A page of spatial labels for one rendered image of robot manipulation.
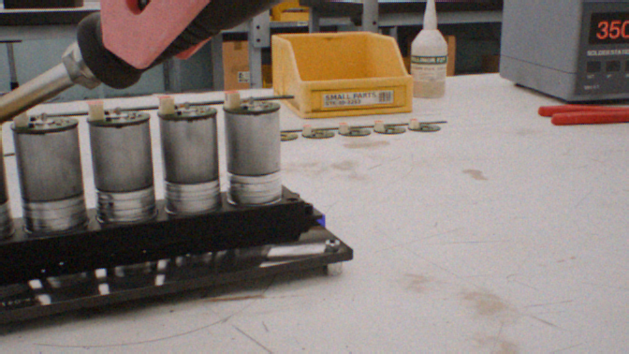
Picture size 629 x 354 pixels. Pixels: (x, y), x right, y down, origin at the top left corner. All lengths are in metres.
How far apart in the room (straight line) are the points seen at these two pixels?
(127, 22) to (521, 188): 0.26
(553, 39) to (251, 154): 0.43
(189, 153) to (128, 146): 0.02
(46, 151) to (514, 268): 0.19
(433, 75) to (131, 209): 0.44
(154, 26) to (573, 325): 0.17
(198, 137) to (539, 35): 0.47
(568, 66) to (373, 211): 0.34
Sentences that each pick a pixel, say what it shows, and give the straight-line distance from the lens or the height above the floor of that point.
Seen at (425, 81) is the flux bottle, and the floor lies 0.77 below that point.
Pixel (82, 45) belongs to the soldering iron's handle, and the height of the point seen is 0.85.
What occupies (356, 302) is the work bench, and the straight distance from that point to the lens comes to 0.27.
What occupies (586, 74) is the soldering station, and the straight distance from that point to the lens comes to 0.66.
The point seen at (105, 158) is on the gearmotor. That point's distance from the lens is 0.29.
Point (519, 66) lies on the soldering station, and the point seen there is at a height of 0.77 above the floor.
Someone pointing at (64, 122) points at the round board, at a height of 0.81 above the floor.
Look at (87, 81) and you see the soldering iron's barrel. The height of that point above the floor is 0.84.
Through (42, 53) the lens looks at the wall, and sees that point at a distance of 4.67.
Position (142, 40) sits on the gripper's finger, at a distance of 0.21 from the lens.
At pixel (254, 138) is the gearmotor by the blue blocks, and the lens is 0.30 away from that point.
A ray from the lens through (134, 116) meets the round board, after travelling 0.29.
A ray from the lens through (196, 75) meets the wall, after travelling 4.78.
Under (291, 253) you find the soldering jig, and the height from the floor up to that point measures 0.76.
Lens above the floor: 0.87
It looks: 16 degrees down
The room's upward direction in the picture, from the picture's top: 1 degrees counter-clockwise
